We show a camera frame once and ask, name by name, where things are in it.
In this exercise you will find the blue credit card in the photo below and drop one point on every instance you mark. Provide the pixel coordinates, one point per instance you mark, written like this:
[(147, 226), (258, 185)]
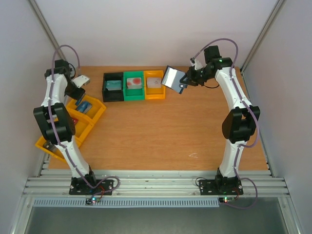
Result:
[(77, 103)]

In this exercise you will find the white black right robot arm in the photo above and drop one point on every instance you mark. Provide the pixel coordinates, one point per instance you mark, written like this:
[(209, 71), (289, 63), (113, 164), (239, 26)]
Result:
[(238, 126)]

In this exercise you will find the yellow bin with blue cards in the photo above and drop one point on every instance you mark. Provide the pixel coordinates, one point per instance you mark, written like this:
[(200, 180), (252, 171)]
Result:
[(94, 113)]

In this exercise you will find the red white card stack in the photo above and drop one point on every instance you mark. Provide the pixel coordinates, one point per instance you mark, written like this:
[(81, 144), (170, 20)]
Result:
[(134, 83)]

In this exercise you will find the yellow bin at table back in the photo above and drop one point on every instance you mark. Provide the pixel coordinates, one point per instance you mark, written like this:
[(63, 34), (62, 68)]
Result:
[(154, 93)]

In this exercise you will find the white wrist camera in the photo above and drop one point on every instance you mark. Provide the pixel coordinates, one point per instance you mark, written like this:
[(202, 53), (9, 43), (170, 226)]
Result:
[(81, 80), (196, 65)]

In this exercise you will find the teal card stack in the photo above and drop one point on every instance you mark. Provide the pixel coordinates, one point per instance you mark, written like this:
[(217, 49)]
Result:
[(113, 85)]

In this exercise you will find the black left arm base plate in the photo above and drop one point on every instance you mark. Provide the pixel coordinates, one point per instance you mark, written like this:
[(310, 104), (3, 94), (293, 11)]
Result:
[(104, 186)]

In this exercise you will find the yellow bin with red cards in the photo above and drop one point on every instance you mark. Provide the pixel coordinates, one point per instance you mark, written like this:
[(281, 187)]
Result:
[(83, 126)]

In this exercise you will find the aluminium rail base frame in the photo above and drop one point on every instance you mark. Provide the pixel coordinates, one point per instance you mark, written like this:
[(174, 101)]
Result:
[(153, 183)]

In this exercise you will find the right small circuit board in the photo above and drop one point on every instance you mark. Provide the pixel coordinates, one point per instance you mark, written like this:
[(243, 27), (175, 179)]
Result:
[(227, 199)]

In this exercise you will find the left small circuit board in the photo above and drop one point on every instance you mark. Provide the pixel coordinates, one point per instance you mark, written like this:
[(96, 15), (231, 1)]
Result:
[(92, 200)]

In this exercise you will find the green bin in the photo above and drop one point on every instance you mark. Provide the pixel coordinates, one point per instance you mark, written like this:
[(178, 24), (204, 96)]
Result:
[(133, 94)]

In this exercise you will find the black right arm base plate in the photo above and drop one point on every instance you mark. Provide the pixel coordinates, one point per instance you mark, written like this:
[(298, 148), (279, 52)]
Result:
[(220, 187)]

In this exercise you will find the blue zip card holder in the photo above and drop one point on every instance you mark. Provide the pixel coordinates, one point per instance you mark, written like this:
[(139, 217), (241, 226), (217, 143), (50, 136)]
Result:
[(171, 79)]

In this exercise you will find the grey white card stack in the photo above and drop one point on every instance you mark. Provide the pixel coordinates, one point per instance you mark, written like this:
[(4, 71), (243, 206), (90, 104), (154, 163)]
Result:
[(154, 82)]

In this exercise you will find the blue card stack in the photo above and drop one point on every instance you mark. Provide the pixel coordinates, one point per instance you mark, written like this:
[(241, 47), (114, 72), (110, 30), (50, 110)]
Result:
[(84, 107)]

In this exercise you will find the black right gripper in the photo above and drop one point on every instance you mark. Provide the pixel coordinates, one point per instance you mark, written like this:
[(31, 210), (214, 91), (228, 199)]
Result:
[(189, 77)]

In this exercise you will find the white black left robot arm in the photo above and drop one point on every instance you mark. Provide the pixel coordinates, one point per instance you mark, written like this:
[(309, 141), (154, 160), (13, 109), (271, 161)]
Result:
[(57, 126)]

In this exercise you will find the small circuit board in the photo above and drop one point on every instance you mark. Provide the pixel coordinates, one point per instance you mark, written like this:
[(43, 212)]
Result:
[(92, 200), (227, 199)]

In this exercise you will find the grey slotted cable duct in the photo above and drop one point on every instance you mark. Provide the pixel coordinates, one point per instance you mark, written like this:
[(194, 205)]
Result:
[(110, 202)]

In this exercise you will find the dark card stack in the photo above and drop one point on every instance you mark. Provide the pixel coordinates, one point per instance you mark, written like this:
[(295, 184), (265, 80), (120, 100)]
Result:
[(49, 146)]

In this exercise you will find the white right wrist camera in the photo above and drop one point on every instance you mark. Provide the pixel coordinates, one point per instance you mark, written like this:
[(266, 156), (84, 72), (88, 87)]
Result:
[(196, 65)]

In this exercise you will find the black bin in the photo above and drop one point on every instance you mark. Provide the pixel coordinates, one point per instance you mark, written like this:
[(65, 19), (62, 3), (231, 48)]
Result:
[(111, 96)]

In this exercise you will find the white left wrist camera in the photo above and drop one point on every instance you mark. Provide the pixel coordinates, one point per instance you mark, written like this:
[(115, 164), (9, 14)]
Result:
[(81, 80)]

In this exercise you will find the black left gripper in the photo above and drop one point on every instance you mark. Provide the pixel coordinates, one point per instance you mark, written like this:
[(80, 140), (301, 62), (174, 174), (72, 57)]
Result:
[(77, 95)]

